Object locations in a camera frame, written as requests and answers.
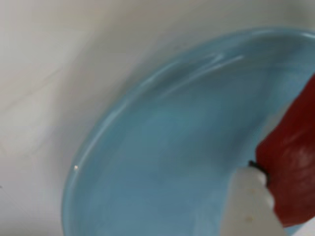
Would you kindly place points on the blue round dish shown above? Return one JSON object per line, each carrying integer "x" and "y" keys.
{"x": 160, "y": 159}

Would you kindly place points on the red tuna sushi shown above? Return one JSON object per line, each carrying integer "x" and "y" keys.
{"x": 290, "y": 172}

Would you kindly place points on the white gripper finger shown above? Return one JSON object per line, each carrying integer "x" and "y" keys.
{"x": 248, "y": 206}

